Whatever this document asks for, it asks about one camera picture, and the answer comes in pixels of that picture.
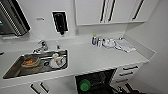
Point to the stainless steel dishwasher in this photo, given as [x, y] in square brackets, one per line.
[100, 78]

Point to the green bowl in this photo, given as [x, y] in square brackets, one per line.
[85, 85]

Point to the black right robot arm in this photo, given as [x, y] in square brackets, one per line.
[139, 92]

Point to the white narrow drawer unit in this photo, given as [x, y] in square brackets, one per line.
[128, 73]

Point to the white folded towel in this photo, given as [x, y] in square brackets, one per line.
[126, 46]

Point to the blue labelled bottle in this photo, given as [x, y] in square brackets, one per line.
[94, 40]

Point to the white sink base cabinet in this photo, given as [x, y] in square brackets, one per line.
[60, 86]

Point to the white plate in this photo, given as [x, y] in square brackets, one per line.
[62, 65]

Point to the white printed cup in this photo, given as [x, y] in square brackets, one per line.
[56, 59]

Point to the chrome sink sprayer knob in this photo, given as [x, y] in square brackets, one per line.
[58, 47]

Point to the chrome sink faucet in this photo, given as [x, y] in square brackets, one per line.
[41, 47]

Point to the orange bowl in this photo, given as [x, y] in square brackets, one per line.
[30, 62]

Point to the stainless steel sink basin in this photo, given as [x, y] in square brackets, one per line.
[13, 73]

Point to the steel paper towel dispenser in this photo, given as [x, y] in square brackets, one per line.
[13, 16]

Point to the white wall outlet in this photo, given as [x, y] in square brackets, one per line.
[77, 32]

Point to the white three-door wall cabinet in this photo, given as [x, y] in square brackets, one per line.
[110, 11]

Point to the black wall soap dispenser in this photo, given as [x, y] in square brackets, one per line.
[60, 22]

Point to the small wall label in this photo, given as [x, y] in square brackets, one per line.
[40, 19]

